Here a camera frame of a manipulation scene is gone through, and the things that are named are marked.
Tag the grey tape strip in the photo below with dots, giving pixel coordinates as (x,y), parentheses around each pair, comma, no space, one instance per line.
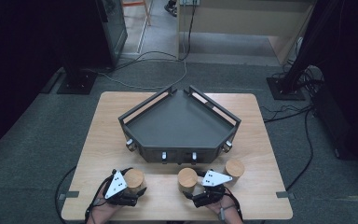
(69,195)
(284,194)

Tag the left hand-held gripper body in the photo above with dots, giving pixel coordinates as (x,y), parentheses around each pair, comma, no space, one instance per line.
(116,184)

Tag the glass jar with dark contents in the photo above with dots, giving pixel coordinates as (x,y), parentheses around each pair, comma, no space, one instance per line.
(187,179)

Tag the white power strip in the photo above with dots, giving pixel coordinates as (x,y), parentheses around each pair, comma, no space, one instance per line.
(189,2)

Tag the person's right hand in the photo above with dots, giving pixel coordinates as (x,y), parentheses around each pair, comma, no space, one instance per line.
(217,207)

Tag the light wooden counter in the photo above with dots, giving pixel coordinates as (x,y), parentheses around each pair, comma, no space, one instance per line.
(239,18)

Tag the glass jar with brown contents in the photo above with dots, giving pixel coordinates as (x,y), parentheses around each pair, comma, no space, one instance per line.
(234,169)

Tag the black slanted stand pole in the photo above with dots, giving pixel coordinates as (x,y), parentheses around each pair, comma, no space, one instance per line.
(307,43)

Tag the black equipment box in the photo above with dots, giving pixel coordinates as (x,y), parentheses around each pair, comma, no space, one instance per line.
(331,121)

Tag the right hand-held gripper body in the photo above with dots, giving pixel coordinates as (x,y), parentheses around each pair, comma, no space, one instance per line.
(215,178)

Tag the black corner shelf rack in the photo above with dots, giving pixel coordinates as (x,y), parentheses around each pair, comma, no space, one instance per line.
(180,124)

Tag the orange wooden chair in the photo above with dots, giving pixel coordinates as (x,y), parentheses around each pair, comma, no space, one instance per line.
(143,3)

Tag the glass jar with pale nuts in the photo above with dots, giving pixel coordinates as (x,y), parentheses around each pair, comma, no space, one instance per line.
(134,179)

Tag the person's left hand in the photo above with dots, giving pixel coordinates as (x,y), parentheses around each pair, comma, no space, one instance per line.
(101,207)

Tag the black stand base plate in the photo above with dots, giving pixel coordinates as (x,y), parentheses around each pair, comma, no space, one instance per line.
(284,90)
(77,82)

